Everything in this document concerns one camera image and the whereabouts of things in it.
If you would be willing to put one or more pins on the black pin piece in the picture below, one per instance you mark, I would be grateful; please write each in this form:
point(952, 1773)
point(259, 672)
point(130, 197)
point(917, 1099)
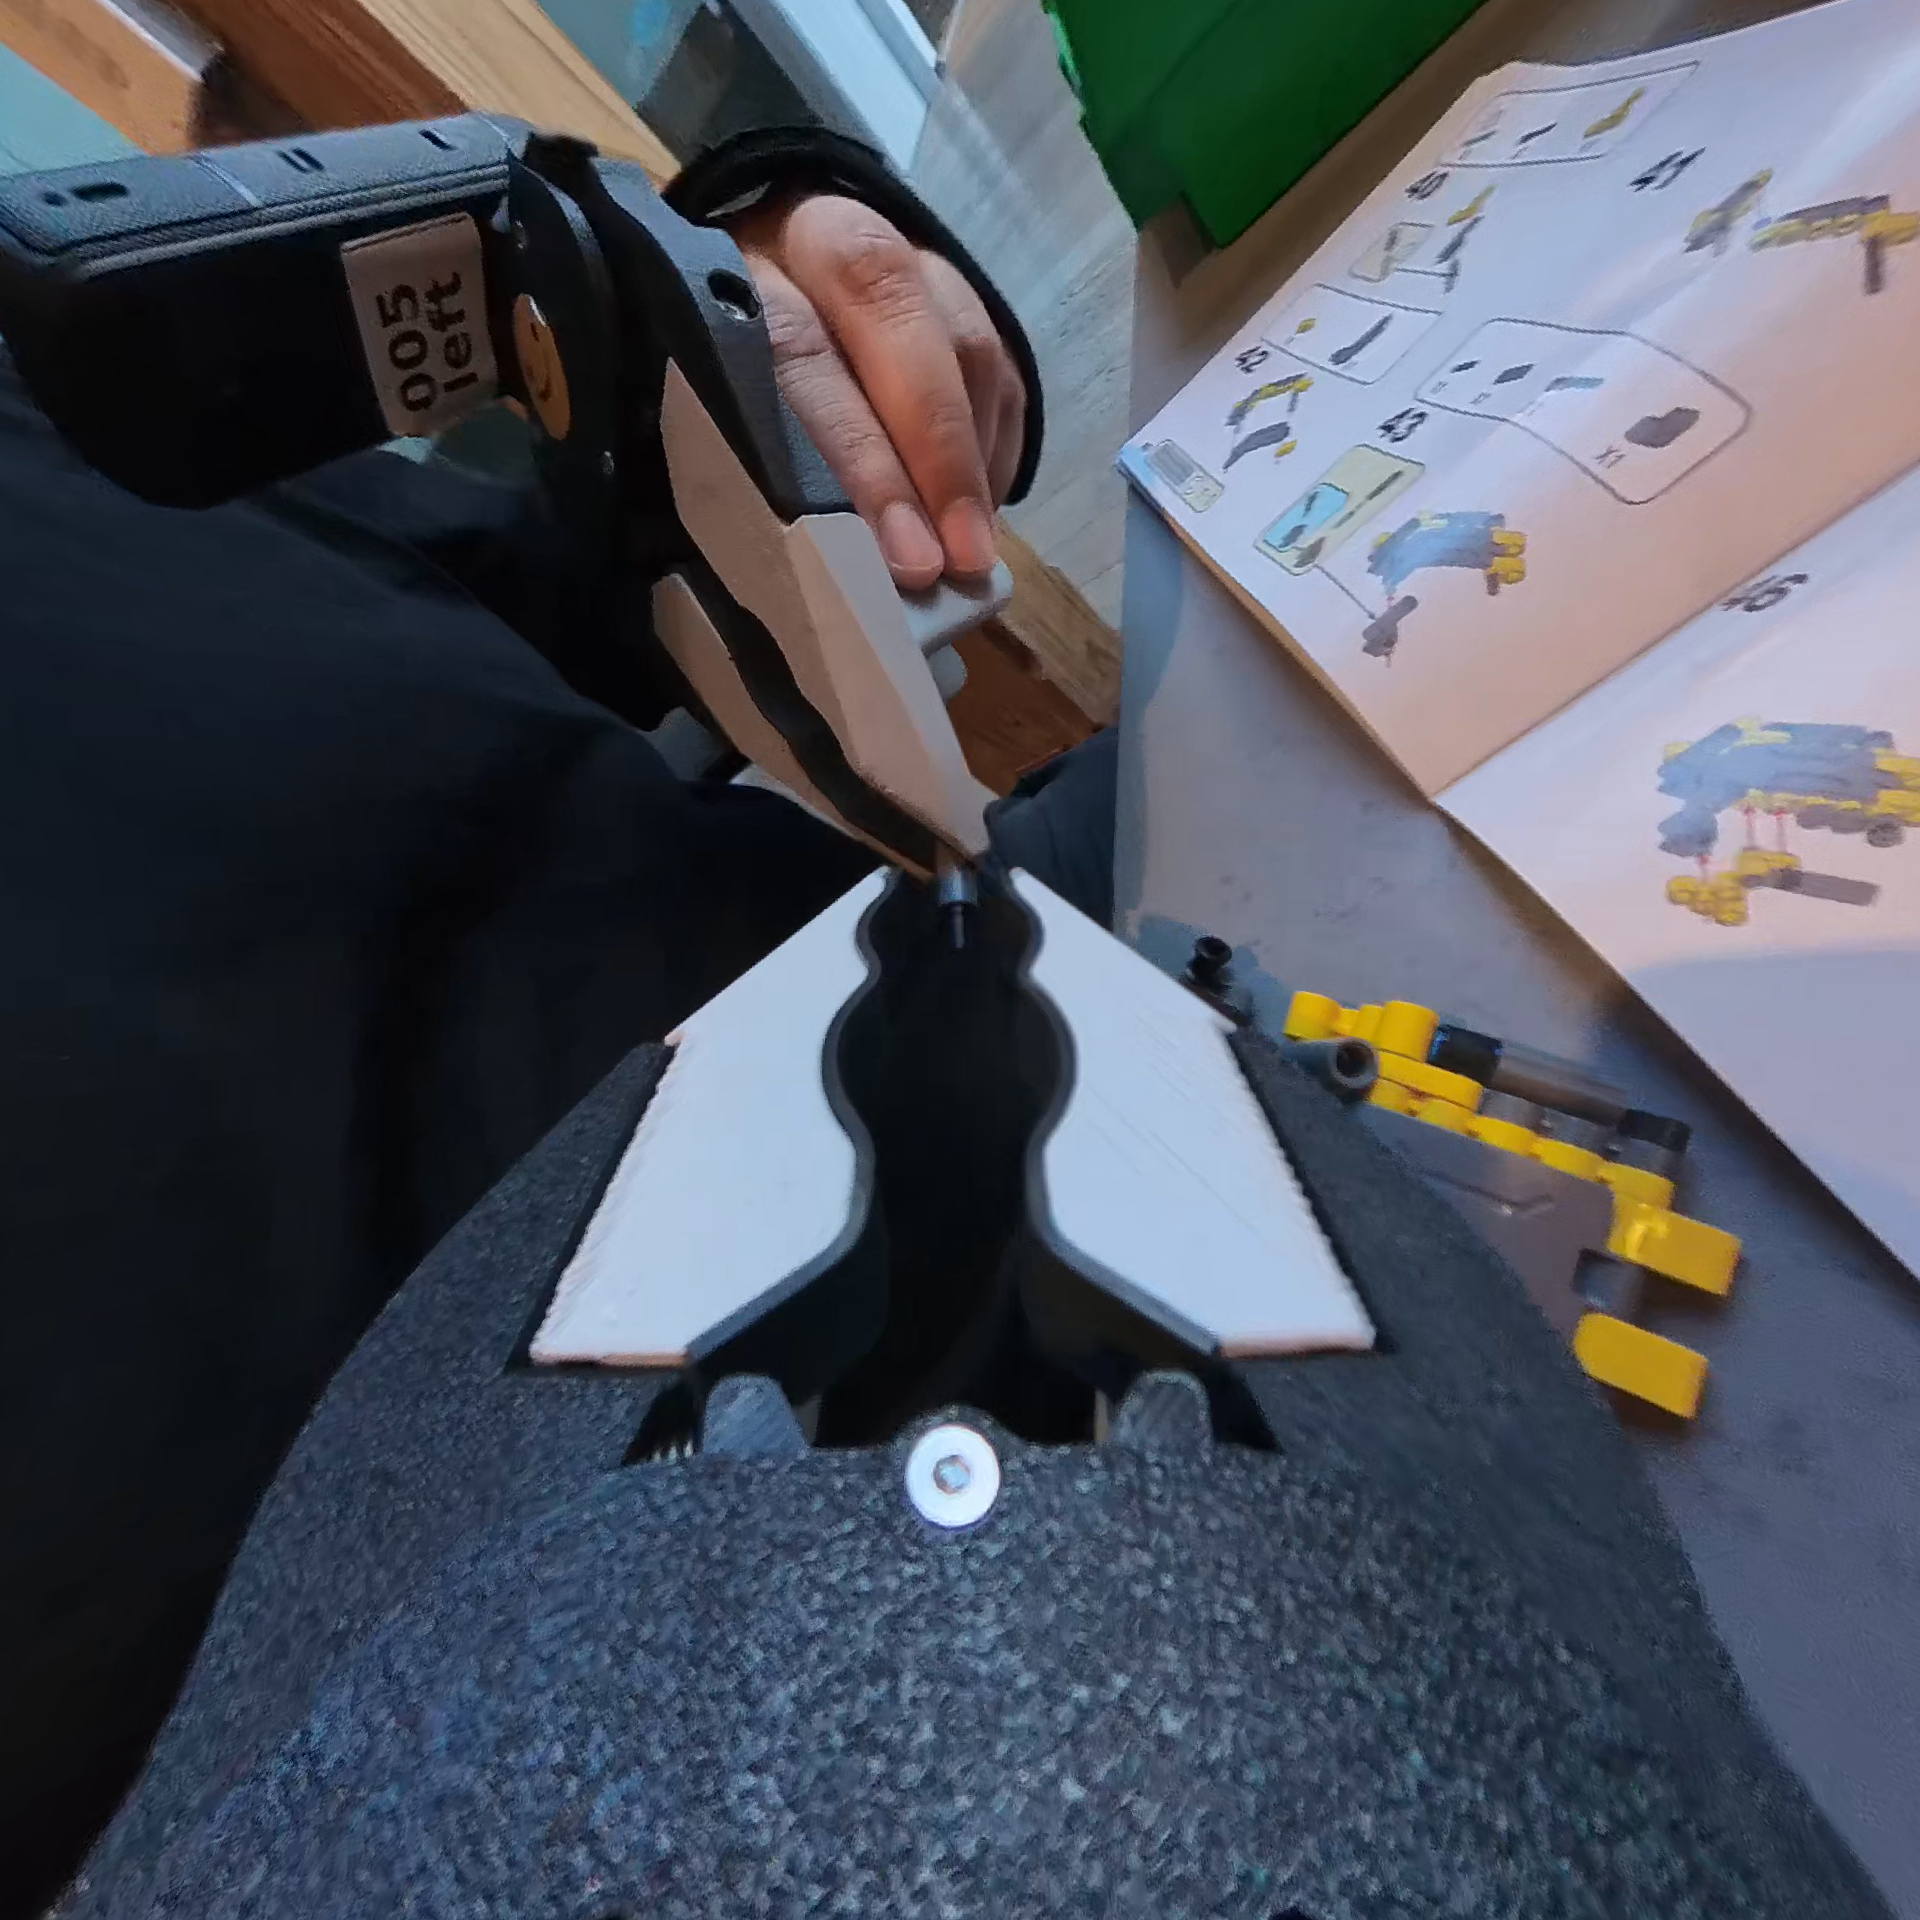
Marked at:
point(955, 899)
point(1209, 962)

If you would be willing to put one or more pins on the grey yellow brick subassembly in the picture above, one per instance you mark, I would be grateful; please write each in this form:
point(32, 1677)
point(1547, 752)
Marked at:
point(1547, 1229)

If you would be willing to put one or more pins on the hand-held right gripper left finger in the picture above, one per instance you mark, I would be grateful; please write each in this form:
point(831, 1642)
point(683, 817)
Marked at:
point(720, 1185)

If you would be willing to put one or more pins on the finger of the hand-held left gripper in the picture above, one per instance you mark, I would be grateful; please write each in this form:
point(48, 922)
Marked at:
point(750, 718)
point(839, 644)

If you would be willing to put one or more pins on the white building instruction booklet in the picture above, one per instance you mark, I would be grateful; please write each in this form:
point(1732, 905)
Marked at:
point(1574, 523)

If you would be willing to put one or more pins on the person's dark top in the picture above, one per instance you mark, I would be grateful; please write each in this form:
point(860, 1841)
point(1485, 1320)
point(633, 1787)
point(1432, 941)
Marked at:
point(228, 1049)

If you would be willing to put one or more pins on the person's left forearm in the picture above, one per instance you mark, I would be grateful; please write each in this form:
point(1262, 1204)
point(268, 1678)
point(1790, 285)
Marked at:
point(839, 157)

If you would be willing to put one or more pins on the person's trousers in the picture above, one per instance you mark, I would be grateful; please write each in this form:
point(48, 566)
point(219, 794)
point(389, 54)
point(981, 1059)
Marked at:
point(1051, 839)

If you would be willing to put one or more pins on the green plastic bin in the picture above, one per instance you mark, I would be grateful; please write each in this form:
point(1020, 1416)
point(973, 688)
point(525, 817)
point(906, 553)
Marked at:
point(1200, 89)

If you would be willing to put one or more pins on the person's left hand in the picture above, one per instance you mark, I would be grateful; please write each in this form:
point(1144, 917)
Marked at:
point(900, 378)

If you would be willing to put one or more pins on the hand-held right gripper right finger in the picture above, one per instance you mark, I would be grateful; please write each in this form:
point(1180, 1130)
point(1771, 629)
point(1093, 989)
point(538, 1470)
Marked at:
point(1187, 1185)

